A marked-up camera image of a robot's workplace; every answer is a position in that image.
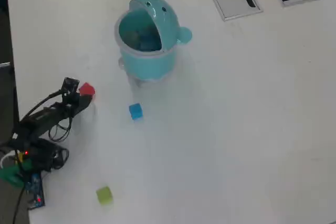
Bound black power cable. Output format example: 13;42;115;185
9;187;27;224

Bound dark grey cabinet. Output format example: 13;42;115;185
0;62;19;130

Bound white cable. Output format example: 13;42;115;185
0;153;16;169

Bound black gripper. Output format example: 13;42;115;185
62;93;93;116

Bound green cube block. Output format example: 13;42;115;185
96;186;114;205

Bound grey-green box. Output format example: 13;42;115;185
122;30;140;47

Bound thin black servo wires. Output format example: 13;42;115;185
48;115;73;142

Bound green table clamp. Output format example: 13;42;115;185
0;159;34;188

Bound teal whale-shaped bin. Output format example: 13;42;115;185
114;0;193;86

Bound small wrist camera board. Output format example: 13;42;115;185
62;77;80;95

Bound blue cube block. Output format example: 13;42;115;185
129;102;144;122

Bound blue circuit board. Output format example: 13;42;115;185
25;173;45;210

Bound thick black camera cable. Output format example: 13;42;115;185
20;90;65;124

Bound red cube block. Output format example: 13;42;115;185
78;82;96;98

